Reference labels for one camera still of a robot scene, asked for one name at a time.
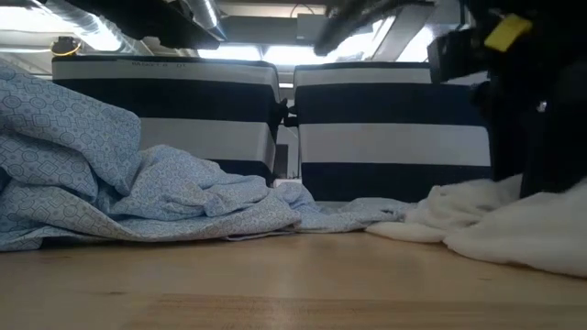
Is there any long ribbed ceiling duct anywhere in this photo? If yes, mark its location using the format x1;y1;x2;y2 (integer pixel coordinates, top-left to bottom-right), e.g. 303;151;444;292
39;0;143;54

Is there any grey ceiling beam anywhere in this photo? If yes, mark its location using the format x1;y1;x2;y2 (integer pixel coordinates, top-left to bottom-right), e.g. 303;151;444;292
371;0;437;63

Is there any navy white striped fabric bin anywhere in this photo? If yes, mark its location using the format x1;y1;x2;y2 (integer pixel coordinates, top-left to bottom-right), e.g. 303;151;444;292
50;54;289;187
293;61;494;204

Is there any silver round ventilation duct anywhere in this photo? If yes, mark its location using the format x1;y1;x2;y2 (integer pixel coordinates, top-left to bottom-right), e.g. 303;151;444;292
183;0;228;41

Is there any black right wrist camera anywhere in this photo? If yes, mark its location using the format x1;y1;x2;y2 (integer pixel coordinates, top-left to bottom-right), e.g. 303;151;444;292
426;29;490;84

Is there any white fleece cloth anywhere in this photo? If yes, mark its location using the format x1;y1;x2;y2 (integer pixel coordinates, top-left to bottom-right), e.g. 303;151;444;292
365;172;587;280

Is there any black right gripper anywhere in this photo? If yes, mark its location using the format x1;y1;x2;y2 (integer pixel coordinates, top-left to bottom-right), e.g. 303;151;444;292
462;0;587;198

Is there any light blue patterned cloth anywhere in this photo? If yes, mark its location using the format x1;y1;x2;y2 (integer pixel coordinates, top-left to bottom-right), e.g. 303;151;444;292
0;57;414;252

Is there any yellow black ceiling object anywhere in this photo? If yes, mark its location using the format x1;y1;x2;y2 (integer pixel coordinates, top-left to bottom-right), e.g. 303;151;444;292
50;35;83;57

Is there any grey ceiling box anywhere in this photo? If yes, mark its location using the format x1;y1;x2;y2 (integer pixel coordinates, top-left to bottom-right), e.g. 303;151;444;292
295;12;331;47

